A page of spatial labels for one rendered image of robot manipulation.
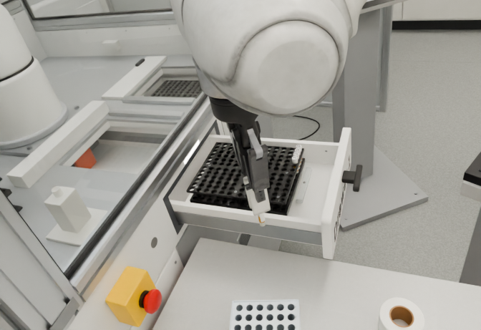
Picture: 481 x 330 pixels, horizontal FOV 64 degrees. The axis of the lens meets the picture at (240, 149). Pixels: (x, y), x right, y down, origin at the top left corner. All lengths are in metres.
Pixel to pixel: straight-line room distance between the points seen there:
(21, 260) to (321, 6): 0.47
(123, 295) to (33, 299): 0.16
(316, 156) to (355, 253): 0.94
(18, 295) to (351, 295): 0.56
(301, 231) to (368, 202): 1.24
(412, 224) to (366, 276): 1.14
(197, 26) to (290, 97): 0.09
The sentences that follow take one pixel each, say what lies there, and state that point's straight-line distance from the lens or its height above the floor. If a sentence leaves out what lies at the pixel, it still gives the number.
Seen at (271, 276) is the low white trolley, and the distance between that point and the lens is 0.84.
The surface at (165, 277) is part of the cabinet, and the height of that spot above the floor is 0.78.
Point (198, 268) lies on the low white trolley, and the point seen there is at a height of 0.76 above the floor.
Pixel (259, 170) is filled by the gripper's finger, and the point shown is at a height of 1.10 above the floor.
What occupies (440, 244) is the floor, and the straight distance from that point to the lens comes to 1.90.
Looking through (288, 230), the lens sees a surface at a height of 0.87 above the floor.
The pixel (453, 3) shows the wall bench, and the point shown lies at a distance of 3.71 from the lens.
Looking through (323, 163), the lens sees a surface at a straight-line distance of 0.95.
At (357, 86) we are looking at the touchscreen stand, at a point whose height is 0.59.
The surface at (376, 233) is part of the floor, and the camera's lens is 1.90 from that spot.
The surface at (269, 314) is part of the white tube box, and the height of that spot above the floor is 0.79.
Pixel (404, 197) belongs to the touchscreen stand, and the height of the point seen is 0.03.
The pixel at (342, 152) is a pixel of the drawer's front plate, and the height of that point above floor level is 0.93.
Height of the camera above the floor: 1.45
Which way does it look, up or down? 36 degrees down
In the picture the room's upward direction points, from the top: 12 degrees counter-clockwise
